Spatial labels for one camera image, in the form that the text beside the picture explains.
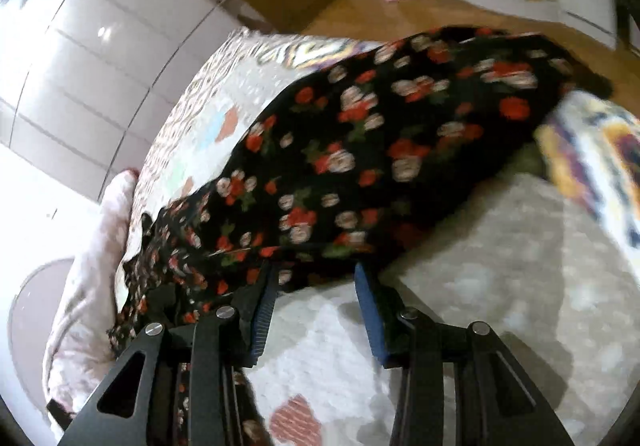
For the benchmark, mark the diamond-patterned bed sheet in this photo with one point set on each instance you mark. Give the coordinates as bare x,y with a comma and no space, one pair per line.
200,86

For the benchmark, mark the white pillow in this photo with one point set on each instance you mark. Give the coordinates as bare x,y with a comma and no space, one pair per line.
85,301

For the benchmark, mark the white glossy wardrobe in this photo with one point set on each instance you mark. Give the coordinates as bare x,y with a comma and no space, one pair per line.
100,51

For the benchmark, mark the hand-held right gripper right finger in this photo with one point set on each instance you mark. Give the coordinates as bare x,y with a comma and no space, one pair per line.
374,326

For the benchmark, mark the beige quilted bedspread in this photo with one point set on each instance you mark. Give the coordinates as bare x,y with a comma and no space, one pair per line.
475,301

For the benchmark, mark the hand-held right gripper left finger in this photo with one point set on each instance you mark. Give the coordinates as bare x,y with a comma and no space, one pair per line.
261,326

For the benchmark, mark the round grey rug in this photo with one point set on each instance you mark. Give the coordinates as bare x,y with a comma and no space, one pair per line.
35,326

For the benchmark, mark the black floral dress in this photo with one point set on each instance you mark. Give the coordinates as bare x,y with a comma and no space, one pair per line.
350,151

